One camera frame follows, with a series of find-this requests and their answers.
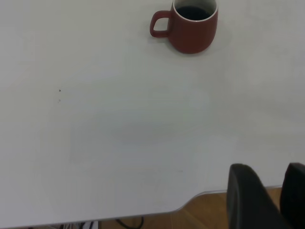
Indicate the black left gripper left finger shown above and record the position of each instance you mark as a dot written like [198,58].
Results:
[250,205]

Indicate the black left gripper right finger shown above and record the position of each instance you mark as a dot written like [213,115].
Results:
[295,195]

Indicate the red ceramic mug with coffee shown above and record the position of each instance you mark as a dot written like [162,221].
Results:
[195,35]

